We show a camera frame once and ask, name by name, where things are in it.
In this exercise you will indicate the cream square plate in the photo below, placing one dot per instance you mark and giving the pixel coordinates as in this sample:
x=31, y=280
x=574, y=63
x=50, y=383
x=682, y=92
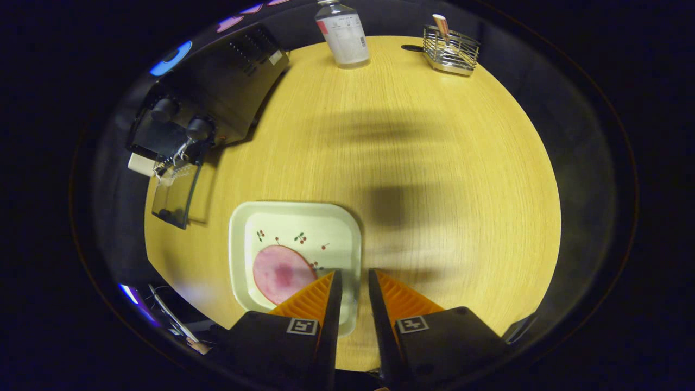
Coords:
x=304, y=222

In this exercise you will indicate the pink ham slice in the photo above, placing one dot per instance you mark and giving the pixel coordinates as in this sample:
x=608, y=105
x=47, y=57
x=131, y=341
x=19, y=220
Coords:
x=279, y=274

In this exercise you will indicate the small black disc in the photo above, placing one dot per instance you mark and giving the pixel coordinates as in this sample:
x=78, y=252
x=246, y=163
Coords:
x=412, y=48

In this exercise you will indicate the black toaster oven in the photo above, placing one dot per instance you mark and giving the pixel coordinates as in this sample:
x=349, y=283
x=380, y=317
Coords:
x=228, y=92

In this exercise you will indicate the orange and white tube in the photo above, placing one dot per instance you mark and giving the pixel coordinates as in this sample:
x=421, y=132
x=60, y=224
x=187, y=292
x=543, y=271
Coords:
x=441, y=26

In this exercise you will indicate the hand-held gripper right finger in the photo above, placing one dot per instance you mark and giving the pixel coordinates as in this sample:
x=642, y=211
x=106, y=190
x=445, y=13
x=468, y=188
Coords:
x=380, y=326

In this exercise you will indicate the clear bottle with white label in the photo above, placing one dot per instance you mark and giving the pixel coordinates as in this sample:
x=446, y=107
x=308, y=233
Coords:
x=345, y=38

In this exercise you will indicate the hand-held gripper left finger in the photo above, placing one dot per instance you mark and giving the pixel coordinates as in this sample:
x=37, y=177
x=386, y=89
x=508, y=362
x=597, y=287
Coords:
x=332, y=326

